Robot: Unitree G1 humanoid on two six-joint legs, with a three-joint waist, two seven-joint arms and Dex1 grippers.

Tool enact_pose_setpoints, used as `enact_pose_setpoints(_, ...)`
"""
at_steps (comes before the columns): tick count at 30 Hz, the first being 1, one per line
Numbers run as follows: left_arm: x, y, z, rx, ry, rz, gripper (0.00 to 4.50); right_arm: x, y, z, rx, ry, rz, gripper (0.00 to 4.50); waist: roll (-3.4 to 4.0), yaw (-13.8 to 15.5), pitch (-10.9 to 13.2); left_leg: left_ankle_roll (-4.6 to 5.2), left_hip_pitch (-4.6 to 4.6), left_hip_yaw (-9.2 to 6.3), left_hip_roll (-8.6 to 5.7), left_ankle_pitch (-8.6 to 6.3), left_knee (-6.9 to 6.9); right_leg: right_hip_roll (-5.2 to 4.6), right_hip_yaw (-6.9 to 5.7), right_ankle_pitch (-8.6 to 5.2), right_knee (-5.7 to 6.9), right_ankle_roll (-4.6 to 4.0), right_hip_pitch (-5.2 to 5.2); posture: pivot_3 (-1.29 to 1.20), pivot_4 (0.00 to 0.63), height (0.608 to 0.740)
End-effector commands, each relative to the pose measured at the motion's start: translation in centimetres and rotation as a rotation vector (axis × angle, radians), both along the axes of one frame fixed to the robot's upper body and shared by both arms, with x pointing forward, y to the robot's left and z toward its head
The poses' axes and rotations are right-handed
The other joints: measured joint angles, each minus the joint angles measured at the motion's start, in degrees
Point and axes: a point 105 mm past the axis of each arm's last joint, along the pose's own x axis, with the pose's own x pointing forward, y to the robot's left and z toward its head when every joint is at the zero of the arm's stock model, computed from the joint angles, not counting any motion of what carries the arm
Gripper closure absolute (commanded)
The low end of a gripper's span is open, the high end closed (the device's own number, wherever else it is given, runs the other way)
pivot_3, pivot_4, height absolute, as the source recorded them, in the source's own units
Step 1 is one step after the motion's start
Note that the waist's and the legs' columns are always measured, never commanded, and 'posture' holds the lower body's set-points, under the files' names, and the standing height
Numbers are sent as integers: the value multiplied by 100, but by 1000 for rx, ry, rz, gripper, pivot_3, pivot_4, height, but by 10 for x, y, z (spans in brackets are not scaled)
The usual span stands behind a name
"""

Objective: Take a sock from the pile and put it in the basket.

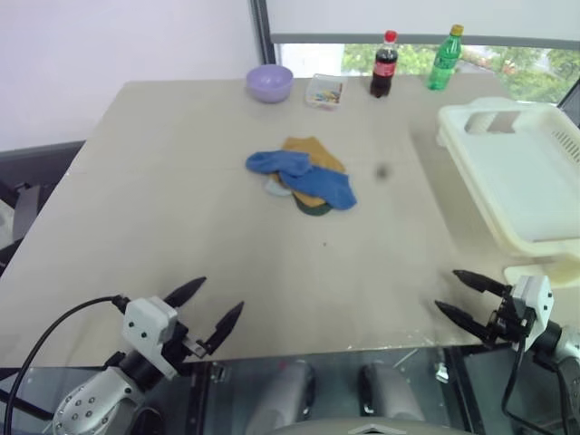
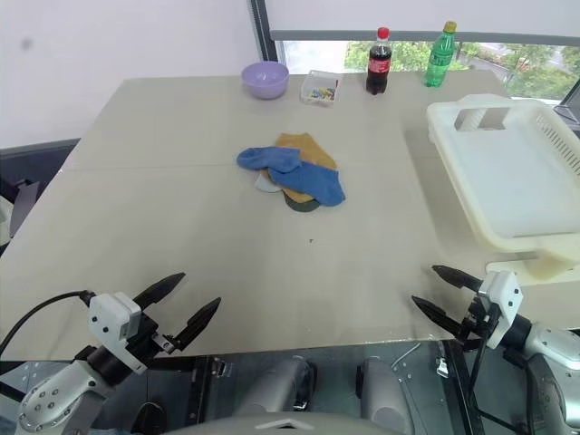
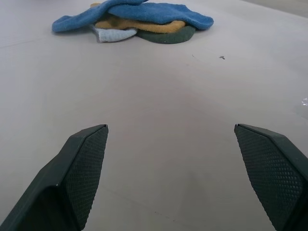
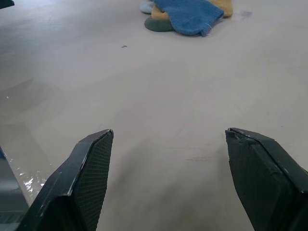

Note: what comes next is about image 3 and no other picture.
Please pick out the dark green cloth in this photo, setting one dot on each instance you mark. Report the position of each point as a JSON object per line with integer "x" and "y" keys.
{"x": 173, "y": 36}

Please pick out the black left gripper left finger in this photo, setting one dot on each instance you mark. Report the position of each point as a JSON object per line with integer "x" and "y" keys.
{"x": 60, "y": 183}

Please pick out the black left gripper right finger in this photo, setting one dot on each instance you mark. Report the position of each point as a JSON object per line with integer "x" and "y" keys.
{"x": 276, "y": 173}

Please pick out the light blue cloth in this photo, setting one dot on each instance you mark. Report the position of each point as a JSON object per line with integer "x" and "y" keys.
{"x": 113, "y": 34}

